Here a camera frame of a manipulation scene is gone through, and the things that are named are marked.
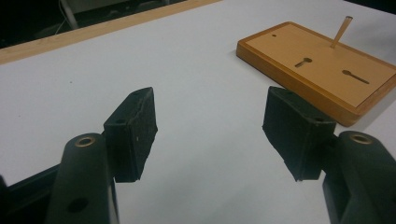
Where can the wooden board with slots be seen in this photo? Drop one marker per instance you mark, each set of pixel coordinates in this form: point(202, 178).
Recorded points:
point(327, 84)

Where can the brass peg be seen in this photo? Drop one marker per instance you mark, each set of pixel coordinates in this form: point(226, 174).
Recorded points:
point(341, 32)

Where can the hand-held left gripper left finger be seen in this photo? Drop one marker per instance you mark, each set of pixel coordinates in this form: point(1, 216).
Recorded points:
point(130, 137)

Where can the white stand leg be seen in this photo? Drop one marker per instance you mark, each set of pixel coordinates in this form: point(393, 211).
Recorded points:
point(70, 14)

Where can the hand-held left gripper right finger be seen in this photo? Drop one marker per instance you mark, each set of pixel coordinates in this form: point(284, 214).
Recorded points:
point(294, 133)

